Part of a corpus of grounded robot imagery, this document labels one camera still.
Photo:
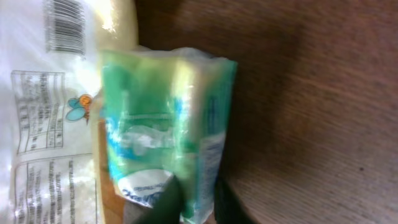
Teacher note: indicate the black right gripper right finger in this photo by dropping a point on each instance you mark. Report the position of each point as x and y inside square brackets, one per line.
[228, 209]

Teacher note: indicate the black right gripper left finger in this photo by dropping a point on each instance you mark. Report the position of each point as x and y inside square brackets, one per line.
[166, 210]

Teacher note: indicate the cream snack bag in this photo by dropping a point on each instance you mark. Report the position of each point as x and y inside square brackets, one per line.
[50, 76]

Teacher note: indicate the small teal tissue pack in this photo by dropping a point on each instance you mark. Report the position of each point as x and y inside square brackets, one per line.
[166, 115]

